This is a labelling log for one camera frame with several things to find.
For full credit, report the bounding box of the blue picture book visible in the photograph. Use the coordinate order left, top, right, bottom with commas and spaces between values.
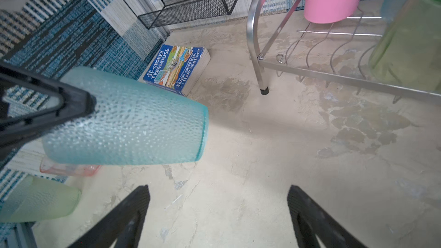
138, 44, 211, 96

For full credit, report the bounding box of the teal textured cup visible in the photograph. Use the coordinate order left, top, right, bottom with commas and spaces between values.
42, 67, 209, 165

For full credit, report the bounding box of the pale green cup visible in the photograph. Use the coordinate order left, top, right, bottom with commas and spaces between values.
1, 176, 82, 223

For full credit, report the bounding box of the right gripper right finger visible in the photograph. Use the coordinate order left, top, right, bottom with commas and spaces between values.
287, 185, 365, 248

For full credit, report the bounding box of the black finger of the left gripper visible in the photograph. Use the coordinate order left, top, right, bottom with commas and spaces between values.
1, 64, 96, 160

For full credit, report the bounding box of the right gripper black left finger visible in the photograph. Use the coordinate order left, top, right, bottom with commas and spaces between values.
70, 185, 150, 248

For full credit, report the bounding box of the green translucent cup front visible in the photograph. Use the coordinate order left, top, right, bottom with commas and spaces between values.
369, 0, 441, 94

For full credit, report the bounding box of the clear pink cup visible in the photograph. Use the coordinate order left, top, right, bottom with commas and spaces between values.
40, 157, 101, 177

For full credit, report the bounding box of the silver wire dish rack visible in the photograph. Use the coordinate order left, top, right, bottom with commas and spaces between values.
246, 0, 441, 106

